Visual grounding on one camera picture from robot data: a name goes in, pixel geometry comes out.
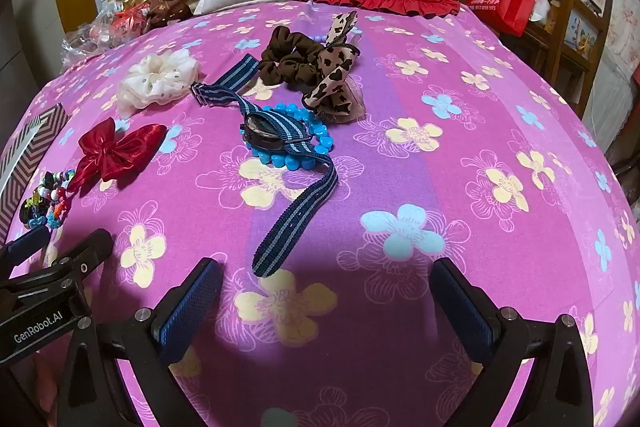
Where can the red satin bow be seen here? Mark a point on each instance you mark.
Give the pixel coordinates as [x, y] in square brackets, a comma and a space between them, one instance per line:
[107, 152]

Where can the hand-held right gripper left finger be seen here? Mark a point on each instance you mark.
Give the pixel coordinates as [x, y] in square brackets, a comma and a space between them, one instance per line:
[192, 307]

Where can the cluster of colourful bead ties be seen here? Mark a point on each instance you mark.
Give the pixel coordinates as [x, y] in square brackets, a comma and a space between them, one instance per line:
[45, 202]

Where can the grey cabinet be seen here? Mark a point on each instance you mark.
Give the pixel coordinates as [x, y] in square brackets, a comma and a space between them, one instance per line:
[30, 22]

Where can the brown scrunchie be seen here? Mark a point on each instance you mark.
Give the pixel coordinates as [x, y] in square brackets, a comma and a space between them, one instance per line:
[287, 52]

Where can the leopard print ribbon bow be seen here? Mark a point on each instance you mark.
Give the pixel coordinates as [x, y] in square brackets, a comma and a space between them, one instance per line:
[332, 64]

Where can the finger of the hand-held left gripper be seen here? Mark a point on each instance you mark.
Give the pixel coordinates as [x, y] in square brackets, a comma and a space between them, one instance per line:
[27, 243]
[90, 247]

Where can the plastic bottle with yellow cap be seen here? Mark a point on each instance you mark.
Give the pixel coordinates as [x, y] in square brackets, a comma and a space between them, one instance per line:
[113, 1]

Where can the chevron striped box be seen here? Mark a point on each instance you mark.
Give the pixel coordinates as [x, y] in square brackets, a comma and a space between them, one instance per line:
[42, 142]

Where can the red packet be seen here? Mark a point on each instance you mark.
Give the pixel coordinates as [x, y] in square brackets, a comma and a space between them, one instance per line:
[130, 14]

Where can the white sheer scrunchie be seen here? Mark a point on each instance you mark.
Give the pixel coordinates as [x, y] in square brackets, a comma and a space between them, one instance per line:
[167, 83]

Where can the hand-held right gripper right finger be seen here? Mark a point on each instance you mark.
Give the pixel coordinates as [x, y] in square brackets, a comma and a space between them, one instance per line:
[462, 309]

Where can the clear plastic bags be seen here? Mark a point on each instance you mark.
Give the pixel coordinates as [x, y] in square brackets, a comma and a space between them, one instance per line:
[95, 34]

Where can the pink floral bedsheet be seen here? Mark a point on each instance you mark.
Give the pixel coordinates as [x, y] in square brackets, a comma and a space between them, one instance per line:
[425, 187]

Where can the wooden chair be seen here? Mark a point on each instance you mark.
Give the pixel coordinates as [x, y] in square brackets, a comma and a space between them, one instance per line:
[600, 32]

